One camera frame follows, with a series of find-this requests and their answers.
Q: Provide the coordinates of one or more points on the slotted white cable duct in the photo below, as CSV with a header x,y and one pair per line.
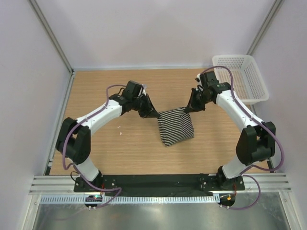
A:
x,y
96,199

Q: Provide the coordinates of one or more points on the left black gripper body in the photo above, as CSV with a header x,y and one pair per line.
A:
x,y
141,104

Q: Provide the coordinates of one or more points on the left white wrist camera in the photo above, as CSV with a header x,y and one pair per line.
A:
x,y
143,90

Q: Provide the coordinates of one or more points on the aluminium frame post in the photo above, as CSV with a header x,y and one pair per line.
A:
x,y
51,35
273,11

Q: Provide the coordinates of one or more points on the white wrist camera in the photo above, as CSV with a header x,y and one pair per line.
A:
x,y
199,84
143,90

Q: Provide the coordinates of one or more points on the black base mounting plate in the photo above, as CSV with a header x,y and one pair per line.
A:
x,y
202,182

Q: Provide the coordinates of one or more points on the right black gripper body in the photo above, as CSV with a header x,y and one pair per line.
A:
x,y
202,100

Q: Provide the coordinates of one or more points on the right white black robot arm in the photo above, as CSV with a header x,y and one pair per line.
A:
x,y
256,142

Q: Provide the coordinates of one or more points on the black white striped tank top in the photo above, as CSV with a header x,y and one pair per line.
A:
x,y
175,126

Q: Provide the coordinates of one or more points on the aluminium front rail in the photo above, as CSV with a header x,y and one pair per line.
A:
x,y
268,182

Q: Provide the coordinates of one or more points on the left aluminium frame post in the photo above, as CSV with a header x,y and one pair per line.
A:
x,y
51,35

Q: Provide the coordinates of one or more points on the right aluminium frame post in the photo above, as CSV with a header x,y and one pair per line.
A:
x,y
273,11

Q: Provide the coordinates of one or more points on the white plastic basket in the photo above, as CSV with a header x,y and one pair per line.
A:
x,y
248,81

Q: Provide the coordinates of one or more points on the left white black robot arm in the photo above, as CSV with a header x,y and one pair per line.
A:
x,y
74,139

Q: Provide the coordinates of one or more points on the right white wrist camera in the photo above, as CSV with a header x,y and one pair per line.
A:
x,y
199,84

